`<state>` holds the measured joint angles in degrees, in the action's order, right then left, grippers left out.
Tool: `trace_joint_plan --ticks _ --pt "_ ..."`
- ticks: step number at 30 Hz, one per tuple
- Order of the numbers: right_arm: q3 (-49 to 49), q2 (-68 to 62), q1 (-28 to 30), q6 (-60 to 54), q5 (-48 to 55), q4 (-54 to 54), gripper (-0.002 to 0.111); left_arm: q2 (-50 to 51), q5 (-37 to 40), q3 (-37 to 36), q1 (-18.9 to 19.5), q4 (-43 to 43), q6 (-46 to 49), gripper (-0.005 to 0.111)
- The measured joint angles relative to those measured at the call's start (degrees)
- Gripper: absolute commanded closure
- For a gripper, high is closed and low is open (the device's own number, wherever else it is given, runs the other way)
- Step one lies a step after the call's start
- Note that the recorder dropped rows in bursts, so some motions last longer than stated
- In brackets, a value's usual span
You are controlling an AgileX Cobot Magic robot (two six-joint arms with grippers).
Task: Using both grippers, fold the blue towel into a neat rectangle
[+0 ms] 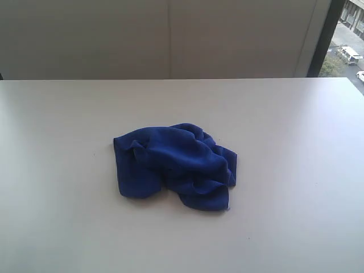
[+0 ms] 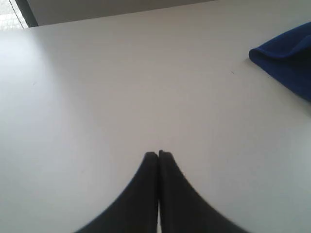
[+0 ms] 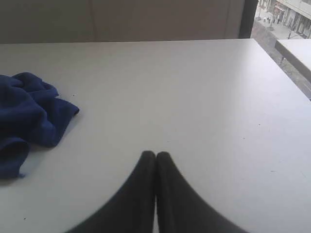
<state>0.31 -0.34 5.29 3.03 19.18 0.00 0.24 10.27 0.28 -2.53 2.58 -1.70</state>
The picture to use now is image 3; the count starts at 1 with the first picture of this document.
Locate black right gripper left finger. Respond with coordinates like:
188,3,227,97
69,151,156,233

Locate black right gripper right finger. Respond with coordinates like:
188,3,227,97
156,152,245,233

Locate blue microfiber towel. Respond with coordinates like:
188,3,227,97
0,72,79,179

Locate white neighbouring table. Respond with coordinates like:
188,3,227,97
275,39,311,82

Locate dark window frame post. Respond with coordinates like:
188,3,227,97
238,0,258,39

